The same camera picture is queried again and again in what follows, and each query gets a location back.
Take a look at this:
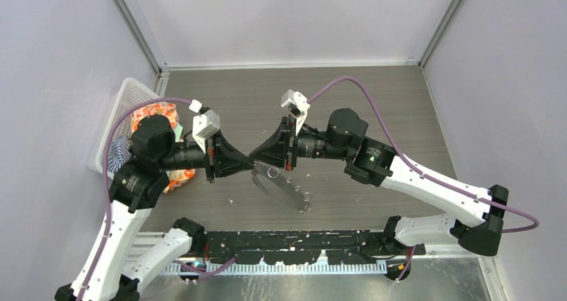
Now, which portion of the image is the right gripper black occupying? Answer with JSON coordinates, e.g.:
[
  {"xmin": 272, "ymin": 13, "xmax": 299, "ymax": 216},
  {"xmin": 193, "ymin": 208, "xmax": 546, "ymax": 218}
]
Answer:
[{"xmin": 249, "ymin": 114, "xmax": 350, "ymax": 171}]

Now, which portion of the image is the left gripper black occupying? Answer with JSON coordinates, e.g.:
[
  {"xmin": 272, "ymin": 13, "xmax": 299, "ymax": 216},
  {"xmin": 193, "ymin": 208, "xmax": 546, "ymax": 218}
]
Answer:
[{"xmin": 160, "ymin": 128, "xmax": 256, "ymax": 181}]

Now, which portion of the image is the silver perforated keyring plate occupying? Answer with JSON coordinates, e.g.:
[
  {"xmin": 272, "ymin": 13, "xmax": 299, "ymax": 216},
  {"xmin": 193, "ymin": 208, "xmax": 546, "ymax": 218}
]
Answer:
[{"xmin": 251, "ymin": 163, "xmax": 312, "ymax": 214}]

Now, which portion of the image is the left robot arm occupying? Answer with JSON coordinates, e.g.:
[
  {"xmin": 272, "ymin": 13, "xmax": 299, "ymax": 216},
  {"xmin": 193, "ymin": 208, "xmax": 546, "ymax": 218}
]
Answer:
[{"xmin": 55, "ymin": 115, "xmax": 254, "ymax": 300}]

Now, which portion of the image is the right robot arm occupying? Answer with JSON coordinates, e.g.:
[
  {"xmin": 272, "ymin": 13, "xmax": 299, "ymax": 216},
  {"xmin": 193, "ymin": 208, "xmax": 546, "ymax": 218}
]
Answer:
[{"xmin": 250, "ymin": 108, "xmax": 509, "ymax": 257}]

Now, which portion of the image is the orange floral cloth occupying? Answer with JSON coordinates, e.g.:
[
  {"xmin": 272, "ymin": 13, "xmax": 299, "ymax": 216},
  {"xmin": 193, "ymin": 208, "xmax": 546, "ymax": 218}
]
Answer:
[{"xmin": 130, "ymin": 102, "xmax": 196, "ymax": 193}]

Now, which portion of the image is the blue striped cloth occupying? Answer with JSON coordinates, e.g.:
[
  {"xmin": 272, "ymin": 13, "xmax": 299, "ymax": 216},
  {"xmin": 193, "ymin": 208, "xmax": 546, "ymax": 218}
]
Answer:
[{"xmin": 108, "ymin": 136, "xmax": 132, "ymax": 173}]

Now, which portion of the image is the white plastic basket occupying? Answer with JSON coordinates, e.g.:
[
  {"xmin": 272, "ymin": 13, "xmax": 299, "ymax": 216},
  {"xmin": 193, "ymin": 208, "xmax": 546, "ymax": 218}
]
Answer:
[{"xmin": 87, "ymin": 78, "xmax": 167, "ymax": 176}]

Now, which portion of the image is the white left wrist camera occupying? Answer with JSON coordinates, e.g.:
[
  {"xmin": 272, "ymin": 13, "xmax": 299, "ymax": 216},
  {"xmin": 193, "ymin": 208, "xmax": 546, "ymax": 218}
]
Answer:
[{"xmin": 189, "ymin": 100, "xmax": 221, "ymax": 154}]

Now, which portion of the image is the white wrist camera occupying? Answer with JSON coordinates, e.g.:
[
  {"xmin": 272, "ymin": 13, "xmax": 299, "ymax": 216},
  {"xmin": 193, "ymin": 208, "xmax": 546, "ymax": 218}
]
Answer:
[
  {"xmin": 189, "ymin": 100, "xmax": 221, "ymax": 154},
  {"xmin": 280, "ymin": 90, "xmax": 310, "ymax": 136}
]

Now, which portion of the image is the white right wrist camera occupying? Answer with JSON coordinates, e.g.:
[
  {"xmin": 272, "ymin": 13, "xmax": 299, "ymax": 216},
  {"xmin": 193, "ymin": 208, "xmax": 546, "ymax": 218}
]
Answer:
[{"xmin": 280, "ymin": 90, "xmax": 310, "ymax": 136}]

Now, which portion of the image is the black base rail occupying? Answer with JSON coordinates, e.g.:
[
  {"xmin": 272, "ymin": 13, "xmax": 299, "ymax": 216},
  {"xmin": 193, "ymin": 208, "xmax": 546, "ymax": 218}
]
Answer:
[{"xmin": 185, "ymin": 229, "xmax": 410, "ymax": 265}]

